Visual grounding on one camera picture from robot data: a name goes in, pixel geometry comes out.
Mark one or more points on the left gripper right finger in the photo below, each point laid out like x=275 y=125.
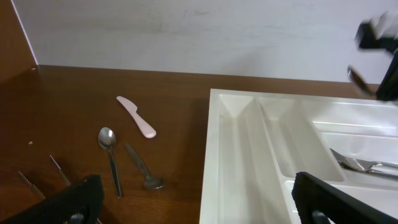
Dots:
x=319 y=202

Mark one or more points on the small dark teaspoon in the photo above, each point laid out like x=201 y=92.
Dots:
x=150 y=182

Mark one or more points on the white plastic cutlery tray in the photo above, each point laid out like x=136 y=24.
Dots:
x=257 y=142

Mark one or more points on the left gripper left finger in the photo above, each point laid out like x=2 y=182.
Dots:
x=80 y=202

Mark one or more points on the steel tablespoon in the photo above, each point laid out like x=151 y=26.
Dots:
x=357 y=80

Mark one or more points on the pink plastic knife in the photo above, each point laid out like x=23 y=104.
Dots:
x=146 y=129

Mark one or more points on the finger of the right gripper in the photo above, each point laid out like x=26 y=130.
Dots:
x=387 y=90

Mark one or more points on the steel fork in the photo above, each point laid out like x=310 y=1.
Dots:
x=359 y=164
x=371 y=172

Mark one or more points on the small steel teaspoon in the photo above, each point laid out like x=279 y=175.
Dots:
x=107 y=140

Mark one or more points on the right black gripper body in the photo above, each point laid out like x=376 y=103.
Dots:
x=367 y=38

